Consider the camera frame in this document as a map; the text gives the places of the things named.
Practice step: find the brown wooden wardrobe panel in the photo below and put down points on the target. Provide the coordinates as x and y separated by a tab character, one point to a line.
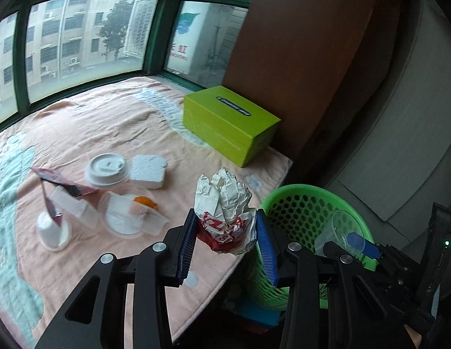
302	43

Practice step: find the clear plastic food container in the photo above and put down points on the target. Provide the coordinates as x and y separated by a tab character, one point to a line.
120	220

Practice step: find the torn silver packet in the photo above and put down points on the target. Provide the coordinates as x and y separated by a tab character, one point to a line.
54	211

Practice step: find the green cardboard box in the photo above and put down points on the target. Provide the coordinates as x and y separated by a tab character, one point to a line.
229	123

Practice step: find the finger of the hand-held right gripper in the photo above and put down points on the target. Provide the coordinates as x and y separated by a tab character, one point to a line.
332	250
357	242

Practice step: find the pink snack packet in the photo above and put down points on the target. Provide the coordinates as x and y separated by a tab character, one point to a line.
51	176

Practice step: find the green window frame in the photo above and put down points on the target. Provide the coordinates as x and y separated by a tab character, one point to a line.
160	43

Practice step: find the white red paper wrapper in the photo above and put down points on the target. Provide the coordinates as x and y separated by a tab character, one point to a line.
222	196

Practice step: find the blue plastic object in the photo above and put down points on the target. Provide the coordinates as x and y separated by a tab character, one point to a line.
258	312

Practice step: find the orange food piece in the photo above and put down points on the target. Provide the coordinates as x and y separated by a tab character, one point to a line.
145	203

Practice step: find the clear plastic tray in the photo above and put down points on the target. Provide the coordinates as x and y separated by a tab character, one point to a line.
74	207

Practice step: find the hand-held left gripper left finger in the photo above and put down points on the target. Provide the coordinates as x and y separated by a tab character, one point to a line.
187	247

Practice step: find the green plastic mesh basket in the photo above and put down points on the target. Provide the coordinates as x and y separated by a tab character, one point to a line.
294	207

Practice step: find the clear plastic cup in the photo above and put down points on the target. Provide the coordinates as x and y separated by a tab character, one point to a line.
338	225

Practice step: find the white foam block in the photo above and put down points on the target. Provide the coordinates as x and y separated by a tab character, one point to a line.
147	171

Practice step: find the pink printed blanket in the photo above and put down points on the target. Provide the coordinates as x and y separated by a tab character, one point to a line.
102	123

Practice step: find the small white cup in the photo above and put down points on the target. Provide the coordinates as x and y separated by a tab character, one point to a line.
52	236

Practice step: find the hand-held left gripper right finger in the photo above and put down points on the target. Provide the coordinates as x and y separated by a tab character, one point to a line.
266	251

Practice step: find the white plastic cup lid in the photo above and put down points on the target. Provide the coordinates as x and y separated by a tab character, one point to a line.
105	171

